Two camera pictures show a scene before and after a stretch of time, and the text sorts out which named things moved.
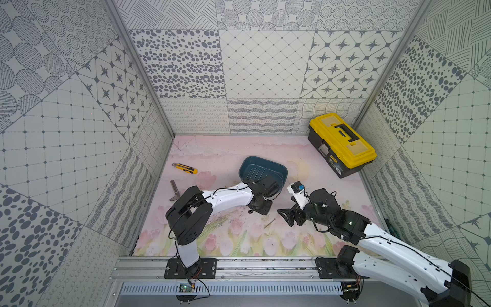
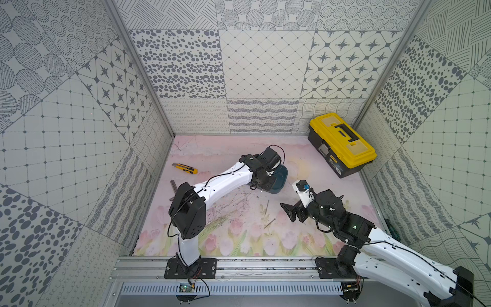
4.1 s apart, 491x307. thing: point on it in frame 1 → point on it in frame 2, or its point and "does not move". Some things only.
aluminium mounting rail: x=236 y=270 does not move
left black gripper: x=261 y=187 → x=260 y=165
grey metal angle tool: x=175 y=190 does not move
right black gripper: x=289 y=212 does not move
